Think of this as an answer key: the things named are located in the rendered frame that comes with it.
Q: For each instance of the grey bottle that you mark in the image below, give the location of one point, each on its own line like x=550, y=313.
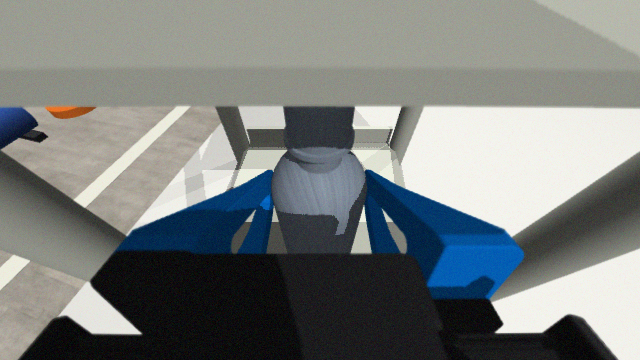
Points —
x=318, y=186

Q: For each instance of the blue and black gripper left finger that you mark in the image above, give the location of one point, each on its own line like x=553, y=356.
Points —
x=209, y=226

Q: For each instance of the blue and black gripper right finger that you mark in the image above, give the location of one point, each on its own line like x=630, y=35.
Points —
x=461, y=256

